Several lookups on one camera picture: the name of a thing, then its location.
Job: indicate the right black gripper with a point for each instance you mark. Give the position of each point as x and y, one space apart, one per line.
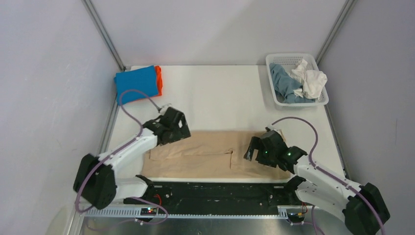
256 143

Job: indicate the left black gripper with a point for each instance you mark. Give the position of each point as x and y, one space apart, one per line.
182 132

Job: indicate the beige t shirt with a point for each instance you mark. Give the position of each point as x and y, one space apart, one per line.
209 155

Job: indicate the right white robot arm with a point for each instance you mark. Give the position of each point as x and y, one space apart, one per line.
361 208

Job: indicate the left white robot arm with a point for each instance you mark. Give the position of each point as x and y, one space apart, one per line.
97 179

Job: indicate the folded orange t shirt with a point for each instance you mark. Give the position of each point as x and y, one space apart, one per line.
150 81

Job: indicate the folded blue t shirt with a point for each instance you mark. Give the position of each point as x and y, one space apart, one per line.
127 87

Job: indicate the grey blue t shirt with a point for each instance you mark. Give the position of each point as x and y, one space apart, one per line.
285 85

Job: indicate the right controller board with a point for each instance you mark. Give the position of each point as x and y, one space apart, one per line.
295 217

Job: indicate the controller board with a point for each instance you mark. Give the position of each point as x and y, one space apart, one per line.
295 217
148 211

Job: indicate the white plastic basket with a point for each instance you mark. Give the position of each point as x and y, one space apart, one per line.
290 61

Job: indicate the white t shirt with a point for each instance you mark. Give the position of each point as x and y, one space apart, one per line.
311 82

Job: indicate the left controller board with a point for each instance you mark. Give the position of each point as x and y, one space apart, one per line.
148 211

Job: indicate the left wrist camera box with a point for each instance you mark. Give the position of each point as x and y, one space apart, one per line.
164 108

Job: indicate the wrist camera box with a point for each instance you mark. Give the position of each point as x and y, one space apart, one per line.
164 108
269 128

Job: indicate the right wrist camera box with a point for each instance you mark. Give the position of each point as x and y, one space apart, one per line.
269 128

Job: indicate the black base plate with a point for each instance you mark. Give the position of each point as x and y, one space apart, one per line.
193 198

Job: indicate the aluminium frame rail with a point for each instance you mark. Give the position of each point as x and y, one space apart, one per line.
162 211

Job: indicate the left corner aluminium post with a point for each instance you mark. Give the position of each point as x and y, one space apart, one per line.
97 21

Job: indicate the corner aluminium post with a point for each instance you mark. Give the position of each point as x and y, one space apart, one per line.
97 21
335 29

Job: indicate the right corner aluminium post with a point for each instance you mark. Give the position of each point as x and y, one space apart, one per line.
335 29

